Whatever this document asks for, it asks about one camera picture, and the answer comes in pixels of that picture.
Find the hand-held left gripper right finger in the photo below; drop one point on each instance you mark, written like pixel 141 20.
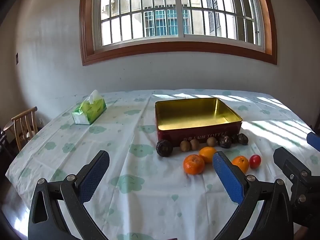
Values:
pixel 226 175

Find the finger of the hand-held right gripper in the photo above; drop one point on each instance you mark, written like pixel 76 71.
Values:
pixel 314 141
pixel 287 162

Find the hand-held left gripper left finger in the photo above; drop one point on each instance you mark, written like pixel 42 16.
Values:
pixel 96 172

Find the small mandarin orange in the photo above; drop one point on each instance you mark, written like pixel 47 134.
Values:
pixel 240 164

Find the smooth orange with stem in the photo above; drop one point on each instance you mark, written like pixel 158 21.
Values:
pixel 207 154

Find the red cherry tomato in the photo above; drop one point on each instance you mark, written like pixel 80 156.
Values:
pixel 255 161

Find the rough-skinned mandarin orange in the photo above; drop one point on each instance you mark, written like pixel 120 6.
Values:
pixel 193 164

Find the brown longan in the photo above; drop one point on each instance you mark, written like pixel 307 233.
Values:
pixel 185 146
pixel 194 144
pixel 212 141

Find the red and gold tin box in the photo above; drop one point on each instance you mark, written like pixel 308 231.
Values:
pixel 200 115

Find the large dark water chestnut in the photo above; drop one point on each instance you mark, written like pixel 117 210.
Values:
pixel 164 148

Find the white green-patterned tablecloth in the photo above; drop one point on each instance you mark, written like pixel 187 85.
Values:
pixel 137 180

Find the green tissue box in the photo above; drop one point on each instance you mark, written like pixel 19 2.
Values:
pixel 90 110

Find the wooden chair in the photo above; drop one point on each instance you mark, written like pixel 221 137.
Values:
pixel 18 120

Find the dark furniture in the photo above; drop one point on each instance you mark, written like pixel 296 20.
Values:
pixel 2 142

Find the wood-framed barred window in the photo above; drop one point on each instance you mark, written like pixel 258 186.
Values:
pixel 175 48

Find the dark wall switch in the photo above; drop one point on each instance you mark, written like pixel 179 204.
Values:
pixel 17 58

